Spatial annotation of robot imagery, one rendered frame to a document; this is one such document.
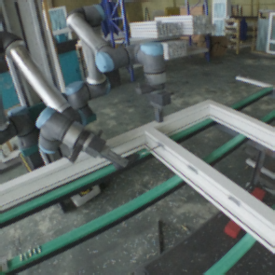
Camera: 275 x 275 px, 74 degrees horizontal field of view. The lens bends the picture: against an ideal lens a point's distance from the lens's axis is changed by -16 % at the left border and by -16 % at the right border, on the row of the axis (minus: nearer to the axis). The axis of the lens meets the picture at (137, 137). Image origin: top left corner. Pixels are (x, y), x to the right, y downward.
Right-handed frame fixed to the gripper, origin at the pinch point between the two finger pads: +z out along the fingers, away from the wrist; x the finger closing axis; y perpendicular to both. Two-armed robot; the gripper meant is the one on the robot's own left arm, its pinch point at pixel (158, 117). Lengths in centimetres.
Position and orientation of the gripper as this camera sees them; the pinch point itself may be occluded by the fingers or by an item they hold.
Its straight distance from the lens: 97.7
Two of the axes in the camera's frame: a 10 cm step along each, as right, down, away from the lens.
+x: -5.1, -4.1, 7.6
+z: 1.2, 8.4, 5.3
